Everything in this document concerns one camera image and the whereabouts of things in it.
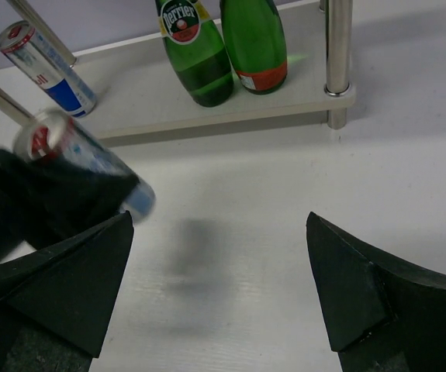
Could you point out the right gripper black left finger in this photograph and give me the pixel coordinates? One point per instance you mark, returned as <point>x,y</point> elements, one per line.
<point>56,303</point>

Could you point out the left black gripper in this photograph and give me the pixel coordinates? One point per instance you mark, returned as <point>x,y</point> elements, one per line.
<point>55,203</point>

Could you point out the dark green gold-cap bottle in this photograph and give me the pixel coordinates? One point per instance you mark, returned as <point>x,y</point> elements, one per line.
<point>255,42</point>

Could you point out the green Perrier labelled bottle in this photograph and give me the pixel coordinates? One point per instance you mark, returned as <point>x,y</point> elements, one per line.
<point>196,51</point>

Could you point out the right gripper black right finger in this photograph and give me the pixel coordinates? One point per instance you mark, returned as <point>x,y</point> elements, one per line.
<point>381,313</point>

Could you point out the silver blue can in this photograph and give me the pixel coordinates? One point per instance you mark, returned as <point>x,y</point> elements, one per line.
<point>30,51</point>
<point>55,137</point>

